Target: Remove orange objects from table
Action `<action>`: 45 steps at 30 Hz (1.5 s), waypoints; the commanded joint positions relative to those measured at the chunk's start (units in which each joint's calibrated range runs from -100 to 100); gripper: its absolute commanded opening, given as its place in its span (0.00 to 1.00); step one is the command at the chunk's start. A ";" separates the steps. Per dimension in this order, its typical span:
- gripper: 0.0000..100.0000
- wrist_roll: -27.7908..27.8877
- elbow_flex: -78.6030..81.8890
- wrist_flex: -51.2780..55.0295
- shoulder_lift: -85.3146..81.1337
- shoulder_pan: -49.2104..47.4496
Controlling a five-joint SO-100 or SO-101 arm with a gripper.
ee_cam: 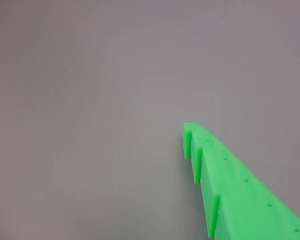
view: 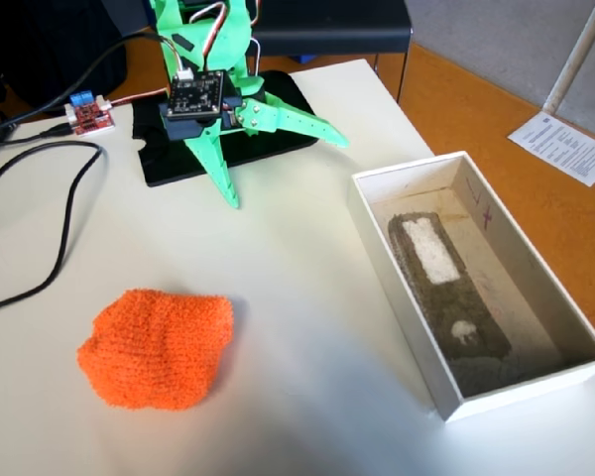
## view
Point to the dark gripper block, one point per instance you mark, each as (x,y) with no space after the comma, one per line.
(254,114)

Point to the orange knitted cloth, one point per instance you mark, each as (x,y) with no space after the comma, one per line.
(154,352)

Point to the black base mat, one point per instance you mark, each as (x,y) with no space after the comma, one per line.
(173,168)

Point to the small blue object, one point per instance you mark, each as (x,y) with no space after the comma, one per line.
(305,58)

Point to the black chair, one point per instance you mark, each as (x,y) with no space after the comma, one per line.
(337,25)

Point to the red controller board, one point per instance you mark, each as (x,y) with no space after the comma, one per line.
(86,119)

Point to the black bag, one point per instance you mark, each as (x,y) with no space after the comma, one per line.
(39,49)

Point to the white cardboard box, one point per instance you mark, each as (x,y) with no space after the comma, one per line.
(406,297)

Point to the dark grey foam block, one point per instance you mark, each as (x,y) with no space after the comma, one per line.
(456,307)

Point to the printed white paper sheet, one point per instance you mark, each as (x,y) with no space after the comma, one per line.
(562,149)

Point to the white metal pole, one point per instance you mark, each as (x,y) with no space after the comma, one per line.
(572,59)

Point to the black camera circuit board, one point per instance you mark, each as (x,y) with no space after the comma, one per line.
(198,94)

